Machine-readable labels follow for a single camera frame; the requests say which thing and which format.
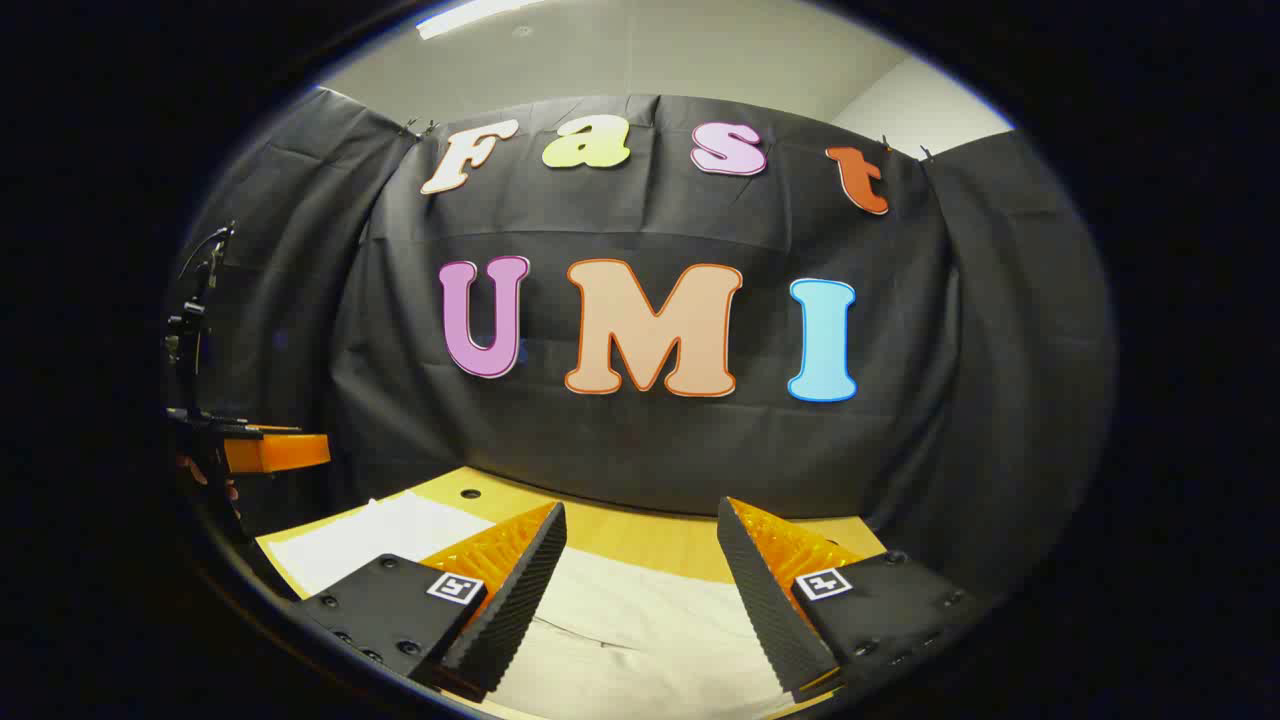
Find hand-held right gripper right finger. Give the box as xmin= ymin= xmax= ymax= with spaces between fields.
xmin=716 ymin=496 xmax=986 ymax=703

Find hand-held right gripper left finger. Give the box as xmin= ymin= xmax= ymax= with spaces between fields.
xmin=300 ymin=502 xmax=568 ymax=701

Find white jeans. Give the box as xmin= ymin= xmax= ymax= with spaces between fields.
xmin=268 ymin=490 xmax=801 ymax=720

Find black backdrop cloth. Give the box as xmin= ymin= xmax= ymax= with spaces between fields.
xmin=175 ymin=88 xmax=1116 ymax=601

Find ceiling light strip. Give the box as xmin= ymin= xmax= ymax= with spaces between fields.
xmin=415 ymin=0 xmax=546 ymax=40

